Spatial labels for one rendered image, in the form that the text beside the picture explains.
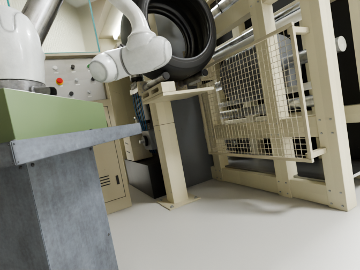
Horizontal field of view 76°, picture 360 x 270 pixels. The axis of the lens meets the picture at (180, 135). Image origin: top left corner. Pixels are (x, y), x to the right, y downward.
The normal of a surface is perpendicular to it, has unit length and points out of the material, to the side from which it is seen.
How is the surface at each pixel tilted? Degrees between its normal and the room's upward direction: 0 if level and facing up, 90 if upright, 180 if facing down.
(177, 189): 90
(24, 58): 93
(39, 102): 90
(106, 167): 90
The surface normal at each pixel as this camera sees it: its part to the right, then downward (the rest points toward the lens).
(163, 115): 0.47, -0.03
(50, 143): 0.95, -0.16
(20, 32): 0.78, -0.28
